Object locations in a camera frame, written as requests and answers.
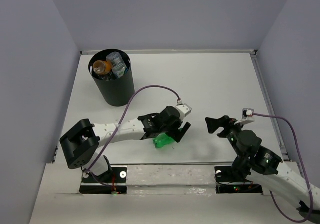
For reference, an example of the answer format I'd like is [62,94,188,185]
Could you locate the white foam strip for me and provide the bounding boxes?
[126,164,216,196]

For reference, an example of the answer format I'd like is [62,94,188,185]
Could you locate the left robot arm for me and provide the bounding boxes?
[59,104,192,182]

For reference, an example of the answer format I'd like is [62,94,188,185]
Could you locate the clear bottle black label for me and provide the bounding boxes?
[97,74,117,81]

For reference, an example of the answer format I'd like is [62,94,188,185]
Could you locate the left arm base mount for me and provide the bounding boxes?
[79,165,128,195]

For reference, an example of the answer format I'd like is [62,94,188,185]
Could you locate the clear bottle white-green label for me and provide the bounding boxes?
[106,52,128,78]

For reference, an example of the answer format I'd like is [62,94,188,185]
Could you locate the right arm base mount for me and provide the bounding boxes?
[214,166,263,194]

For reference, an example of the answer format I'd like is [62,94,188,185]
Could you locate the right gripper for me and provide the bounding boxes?
[204,114,247,159]

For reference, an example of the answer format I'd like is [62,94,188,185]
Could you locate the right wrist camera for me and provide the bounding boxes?
[235,108,255,125]

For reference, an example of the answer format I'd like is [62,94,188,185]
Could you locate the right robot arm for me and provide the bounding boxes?
[205,110,320,224]

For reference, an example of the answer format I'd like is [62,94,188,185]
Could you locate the black cylindrical bin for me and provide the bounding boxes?
[88,49,135,106]

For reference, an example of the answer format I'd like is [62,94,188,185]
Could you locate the orange juice bottle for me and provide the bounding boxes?
[92,60,112,75]

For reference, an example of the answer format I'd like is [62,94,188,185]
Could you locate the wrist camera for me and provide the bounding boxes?
[235,108,255,125]
[175,104,192,121]

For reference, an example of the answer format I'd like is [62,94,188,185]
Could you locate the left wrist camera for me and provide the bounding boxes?
[175,104,192,121]

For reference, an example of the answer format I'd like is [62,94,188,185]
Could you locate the green plastic bottle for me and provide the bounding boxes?
[152,134,176,149]

